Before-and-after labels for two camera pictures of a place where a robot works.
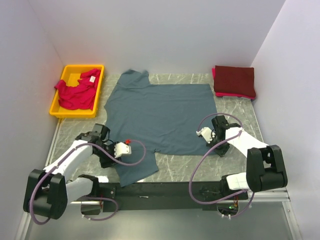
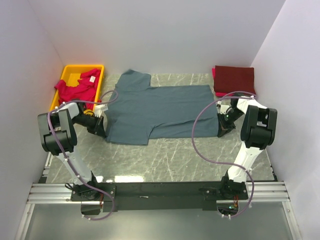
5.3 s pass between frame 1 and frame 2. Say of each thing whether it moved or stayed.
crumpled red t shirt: stayed
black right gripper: moved
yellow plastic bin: stayed
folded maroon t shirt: stayed
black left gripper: moved
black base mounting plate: stayed
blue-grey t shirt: moved
